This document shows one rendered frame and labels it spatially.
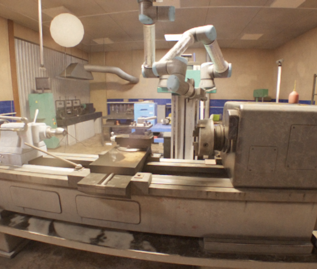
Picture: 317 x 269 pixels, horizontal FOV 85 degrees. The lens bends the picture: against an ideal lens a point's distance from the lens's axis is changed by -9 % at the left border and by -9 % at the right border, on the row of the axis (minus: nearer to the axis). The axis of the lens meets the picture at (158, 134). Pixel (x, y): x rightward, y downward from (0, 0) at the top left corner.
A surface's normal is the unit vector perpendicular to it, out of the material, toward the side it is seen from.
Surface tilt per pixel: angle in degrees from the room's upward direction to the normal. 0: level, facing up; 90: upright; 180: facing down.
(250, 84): 90
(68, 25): 102
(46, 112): 90
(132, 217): 90
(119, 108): 90
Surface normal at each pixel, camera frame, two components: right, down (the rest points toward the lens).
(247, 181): -0.15, 0.20
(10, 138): -0.14, -0.15
